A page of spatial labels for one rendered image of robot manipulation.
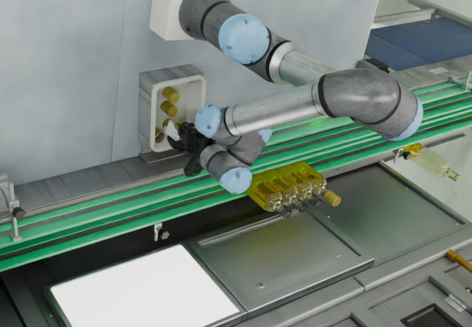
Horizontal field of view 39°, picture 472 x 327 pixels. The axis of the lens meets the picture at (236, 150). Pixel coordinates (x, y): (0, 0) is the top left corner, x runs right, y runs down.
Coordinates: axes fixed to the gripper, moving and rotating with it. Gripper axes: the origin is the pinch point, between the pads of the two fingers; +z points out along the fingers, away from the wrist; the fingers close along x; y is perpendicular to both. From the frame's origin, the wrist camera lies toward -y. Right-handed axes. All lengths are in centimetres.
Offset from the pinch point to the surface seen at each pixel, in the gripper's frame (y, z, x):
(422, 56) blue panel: -7, 18, -128
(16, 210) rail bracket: -1, -16, 52
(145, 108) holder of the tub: 6.3, 4.3, 6.9
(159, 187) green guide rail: -13.9, -7.2, 8.0
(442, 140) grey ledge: -35, -4, -125
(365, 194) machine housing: -35, -17, -69
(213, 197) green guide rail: -21.4, -10.0, -9.3
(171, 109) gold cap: 5.0, 2.5, -0.6
